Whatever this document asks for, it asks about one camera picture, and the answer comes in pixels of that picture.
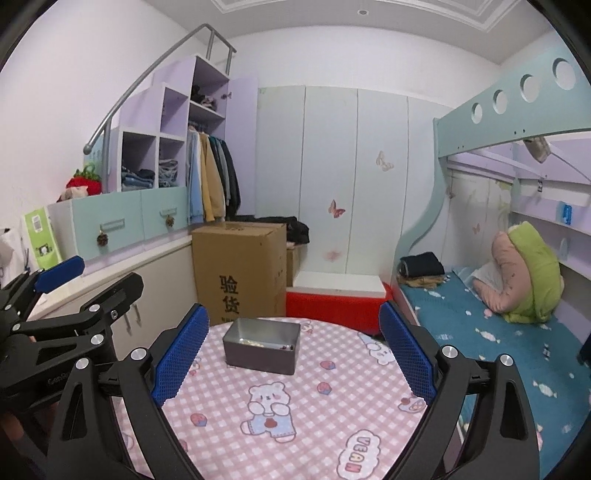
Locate purple shelf cabinet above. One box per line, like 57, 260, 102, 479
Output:
117, 55, 258, 193

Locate grey metal handrail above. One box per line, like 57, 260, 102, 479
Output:
83, 25, 238, 158

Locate grey hanging cloth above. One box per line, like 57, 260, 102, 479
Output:
523, 136, 553, 162

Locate white low cabinet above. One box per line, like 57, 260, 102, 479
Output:
28, 235, 199, 365

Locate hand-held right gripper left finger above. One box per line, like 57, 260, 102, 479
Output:
46, 304, 211, 480

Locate mint drawer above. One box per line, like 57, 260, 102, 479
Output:
141, 185, 188, 241
48, 191, 145, 265

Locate folded dark garment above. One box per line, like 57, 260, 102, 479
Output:
399, 251, 446, 280

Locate strawberry plush toy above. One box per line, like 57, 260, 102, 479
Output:
58, 166, 103, 202

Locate black clothes pile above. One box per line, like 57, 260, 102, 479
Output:
231, 215, 310, 246

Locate pink checked tablecloth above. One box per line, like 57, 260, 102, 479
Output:
111, 316, 428, 480

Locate folded jeans stack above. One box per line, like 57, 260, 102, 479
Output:
158, 159, 180, 188
121, 168, 156, 191

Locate mint and purple bunk bed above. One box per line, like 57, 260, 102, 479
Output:
392, 46, 591, 480

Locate dark hanging jackets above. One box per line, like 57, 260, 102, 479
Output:
210, 136, 242, 218

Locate dark items on shelf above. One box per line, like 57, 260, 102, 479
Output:
191, 85, 218, 111

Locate blue printed bed sheet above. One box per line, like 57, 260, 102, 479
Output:
399, 268, 591, 480

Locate green and pink plush pillow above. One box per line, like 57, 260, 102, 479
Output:
503, 222, 565, 324

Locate white wardrobe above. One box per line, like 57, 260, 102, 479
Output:
256, 85, 455, 287

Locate white pillow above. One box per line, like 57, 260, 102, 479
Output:
471, 264, 506, 291

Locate red bench with white top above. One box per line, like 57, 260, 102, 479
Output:
285, 271, 393, 337

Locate white crumpled bag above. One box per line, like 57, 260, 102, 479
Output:
0, 228, 20, 274

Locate light blue hanging shirt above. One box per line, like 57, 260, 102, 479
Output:
187, 131, 204, 225

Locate folded tan garment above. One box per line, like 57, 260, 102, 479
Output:
398, 274, 451, 291

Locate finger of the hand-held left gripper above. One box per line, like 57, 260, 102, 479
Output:
11, 272, 145, 366
0, 255, 86, 326

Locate small cardboard box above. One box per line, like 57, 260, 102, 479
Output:
285, 244, 304, 288

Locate large cardboard box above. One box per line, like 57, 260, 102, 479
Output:
191, 222, 287, 326

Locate grey metal tin box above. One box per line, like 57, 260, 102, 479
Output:
222, 318, 302, 376

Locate green package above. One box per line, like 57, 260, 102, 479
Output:
23, 208, 64, 269

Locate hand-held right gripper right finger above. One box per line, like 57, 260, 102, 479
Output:
379, 301, 541, 480

